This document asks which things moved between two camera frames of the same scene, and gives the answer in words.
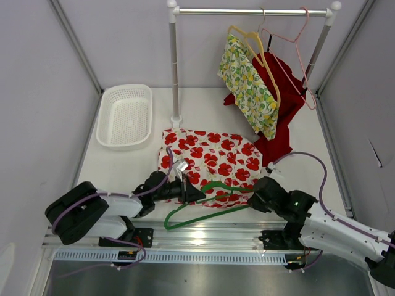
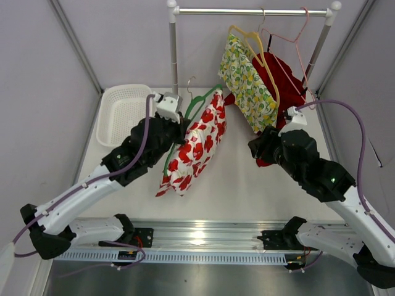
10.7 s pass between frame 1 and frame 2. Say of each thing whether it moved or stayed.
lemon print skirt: stayed
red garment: stayed
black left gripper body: moved
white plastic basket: stayed
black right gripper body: moved
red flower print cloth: moved
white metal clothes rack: stayed
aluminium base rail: stayed
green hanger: moved
